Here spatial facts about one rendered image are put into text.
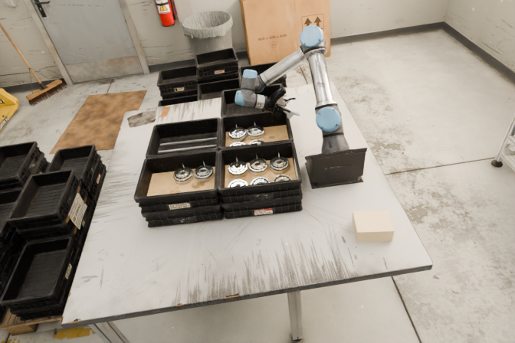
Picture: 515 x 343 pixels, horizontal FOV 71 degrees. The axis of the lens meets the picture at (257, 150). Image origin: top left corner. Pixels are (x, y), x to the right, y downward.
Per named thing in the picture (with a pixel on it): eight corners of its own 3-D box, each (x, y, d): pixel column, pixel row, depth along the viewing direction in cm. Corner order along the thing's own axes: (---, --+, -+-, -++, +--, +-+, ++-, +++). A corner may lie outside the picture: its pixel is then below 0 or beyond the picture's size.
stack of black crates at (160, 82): (205, 93, 388) (198, 64, 366) (205, 108, 366) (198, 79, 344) (168, 99, 388) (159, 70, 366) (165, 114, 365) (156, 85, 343)
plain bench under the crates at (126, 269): (330, 149, 320) (332, 80, 274) (407, 334, 198) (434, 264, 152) (152, 177, 317) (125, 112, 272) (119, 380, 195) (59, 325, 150)
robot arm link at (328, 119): (343, 130, 186) (323, 29, 189) (342, 128, 172) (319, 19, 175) (321, 135, 189) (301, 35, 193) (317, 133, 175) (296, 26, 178)
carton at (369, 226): (385, 220, 172) (388, 210, 167) (391, 241, 163) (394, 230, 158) (352, 221, 174) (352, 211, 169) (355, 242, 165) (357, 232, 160)
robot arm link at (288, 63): (320, 34, 200) (248, 82, 212) (318, 27, 190) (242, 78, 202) (331, 51, 199) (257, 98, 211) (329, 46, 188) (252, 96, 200)
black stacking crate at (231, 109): (283, 99, 242) (281, 83, 235) (287, 125, 219) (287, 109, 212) (224, 106, 243) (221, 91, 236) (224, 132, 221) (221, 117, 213)
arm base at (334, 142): (345, 151, 201) (342, 133, 201) (353, 149, 186) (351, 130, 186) (318, 154, 200) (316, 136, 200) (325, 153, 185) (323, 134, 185)
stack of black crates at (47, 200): (60, 217, 272) (30, 174, 243) (100, 210, 273) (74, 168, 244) (42, 262, 242) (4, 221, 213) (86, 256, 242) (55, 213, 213)
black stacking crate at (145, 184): (222, 165, 197) (218, 150, 190) (221, 207, 175) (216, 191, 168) (151, 174, 199) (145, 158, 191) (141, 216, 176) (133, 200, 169)
